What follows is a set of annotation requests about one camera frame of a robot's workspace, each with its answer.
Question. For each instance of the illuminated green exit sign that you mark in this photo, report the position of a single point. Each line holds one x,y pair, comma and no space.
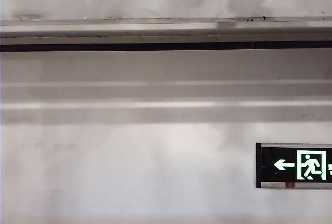
293,165

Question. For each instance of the aluminium whiteboard tray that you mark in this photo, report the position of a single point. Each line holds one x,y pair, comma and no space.
129,30

